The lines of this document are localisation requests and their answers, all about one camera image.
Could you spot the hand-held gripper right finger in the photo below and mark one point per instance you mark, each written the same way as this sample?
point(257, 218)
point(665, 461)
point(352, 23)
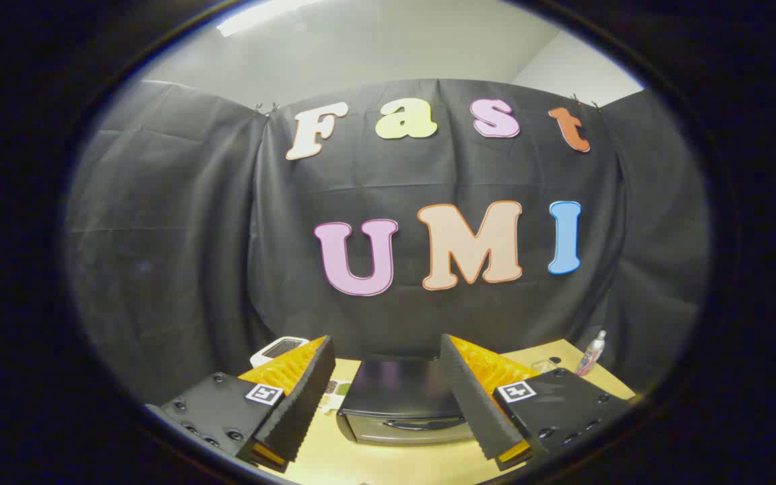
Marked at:
point(472, 397)

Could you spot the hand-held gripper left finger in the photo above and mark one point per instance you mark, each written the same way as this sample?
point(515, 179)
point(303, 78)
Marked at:
point(307, 397)

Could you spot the black silver toaster oven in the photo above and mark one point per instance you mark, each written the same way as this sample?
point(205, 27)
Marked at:
point(401, 401)

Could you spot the white toaster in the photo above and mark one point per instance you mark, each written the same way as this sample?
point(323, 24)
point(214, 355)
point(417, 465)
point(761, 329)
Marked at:
point(279, 349)

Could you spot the small clear plastic item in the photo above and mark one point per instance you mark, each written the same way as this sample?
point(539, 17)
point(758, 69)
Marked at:
point(543, 366)

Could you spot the small clear spray bottle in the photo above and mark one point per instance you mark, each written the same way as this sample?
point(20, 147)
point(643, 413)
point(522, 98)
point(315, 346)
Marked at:
point(592, 353)

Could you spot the black backdrop cloth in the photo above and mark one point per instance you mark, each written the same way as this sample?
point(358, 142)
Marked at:
point(388, 222)

